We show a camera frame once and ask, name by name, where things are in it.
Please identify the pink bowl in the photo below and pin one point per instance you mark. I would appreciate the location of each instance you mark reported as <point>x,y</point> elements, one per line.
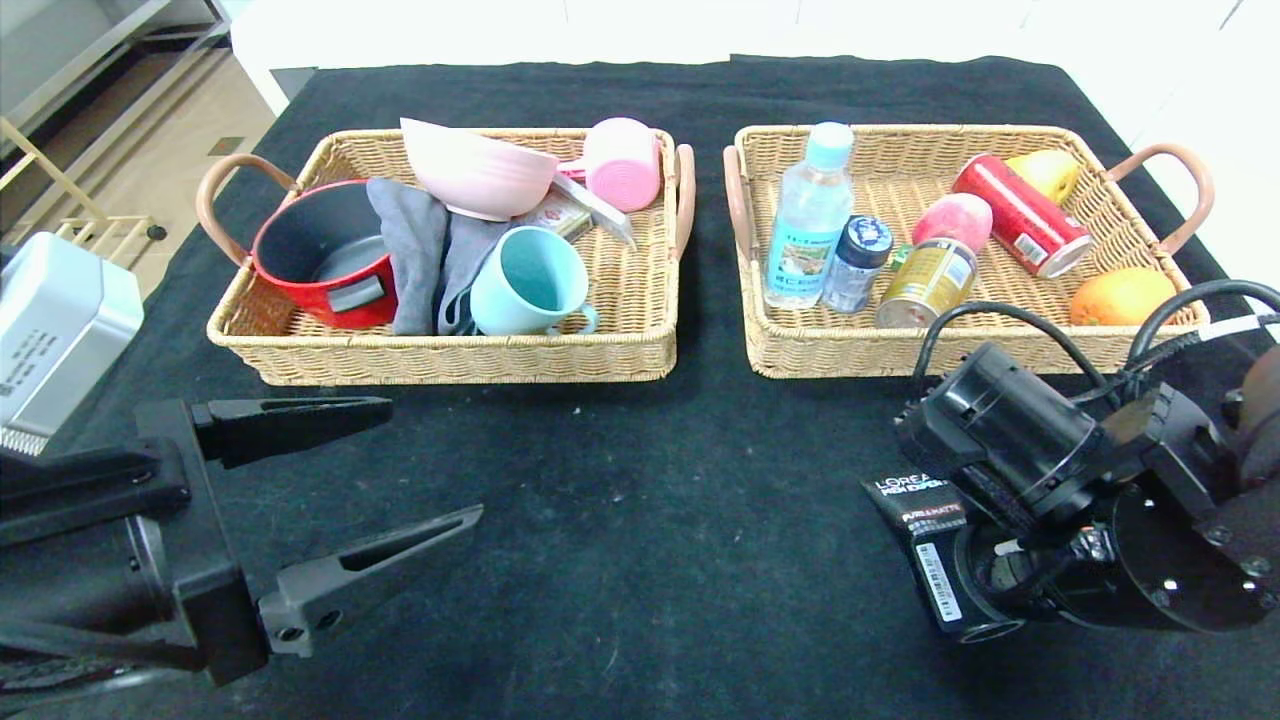
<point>480,170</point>

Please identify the orange fruit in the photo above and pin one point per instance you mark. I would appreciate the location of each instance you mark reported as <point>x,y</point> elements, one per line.
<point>1115,298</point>

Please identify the light wooden rack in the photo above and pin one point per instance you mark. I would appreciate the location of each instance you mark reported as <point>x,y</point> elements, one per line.
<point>100,225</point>

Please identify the red apple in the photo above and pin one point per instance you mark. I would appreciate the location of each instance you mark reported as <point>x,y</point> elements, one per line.
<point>955,218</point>

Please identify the green gum pack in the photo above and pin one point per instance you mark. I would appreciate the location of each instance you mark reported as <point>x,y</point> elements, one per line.
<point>900,257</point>

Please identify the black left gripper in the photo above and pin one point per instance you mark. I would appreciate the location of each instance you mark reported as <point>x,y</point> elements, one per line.
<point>205,545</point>

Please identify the gold drink can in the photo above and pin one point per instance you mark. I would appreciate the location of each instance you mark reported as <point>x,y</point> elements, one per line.
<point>925,285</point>

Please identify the red soda can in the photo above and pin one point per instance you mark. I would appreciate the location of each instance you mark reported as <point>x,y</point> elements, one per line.
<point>1020,215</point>

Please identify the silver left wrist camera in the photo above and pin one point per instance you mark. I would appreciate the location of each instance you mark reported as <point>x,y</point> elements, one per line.
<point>60,330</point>

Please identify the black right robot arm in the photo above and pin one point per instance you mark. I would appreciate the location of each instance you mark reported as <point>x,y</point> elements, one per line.
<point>1100,480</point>

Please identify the silver tube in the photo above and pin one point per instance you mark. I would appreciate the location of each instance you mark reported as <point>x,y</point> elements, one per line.
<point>600,205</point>

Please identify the small bottle dark blue cap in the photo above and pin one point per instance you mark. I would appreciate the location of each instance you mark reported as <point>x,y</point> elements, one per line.
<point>855,270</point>

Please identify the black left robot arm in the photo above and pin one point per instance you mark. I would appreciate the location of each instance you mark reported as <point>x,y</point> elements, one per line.
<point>70,560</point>

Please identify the pink measuring cup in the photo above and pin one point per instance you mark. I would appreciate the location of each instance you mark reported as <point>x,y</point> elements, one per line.
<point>625,170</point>

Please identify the clear water bottle blue cap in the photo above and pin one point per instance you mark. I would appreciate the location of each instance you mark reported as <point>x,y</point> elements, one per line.
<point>805,240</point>

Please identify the grey metal shelf frame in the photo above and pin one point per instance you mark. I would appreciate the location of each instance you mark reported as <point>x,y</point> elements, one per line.
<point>90,60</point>

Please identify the black face wash tube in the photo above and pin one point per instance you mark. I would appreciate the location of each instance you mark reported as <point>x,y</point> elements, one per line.
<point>915,495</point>

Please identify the small green tin box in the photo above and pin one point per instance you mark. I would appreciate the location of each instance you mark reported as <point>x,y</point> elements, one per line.
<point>560,215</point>

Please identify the yellow pear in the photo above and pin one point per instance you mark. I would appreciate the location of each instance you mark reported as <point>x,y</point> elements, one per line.
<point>1050,172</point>

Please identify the red cooking pot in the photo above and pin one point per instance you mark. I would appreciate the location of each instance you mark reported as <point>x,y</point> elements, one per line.
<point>310,240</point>

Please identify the grey towel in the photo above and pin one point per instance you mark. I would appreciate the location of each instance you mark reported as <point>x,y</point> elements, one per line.
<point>420,260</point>

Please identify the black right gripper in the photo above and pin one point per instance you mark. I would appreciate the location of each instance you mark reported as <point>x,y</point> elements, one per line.
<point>938,582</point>

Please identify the teal mug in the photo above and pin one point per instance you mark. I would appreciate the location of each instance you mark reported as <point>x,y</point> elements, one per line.
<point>530,280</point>

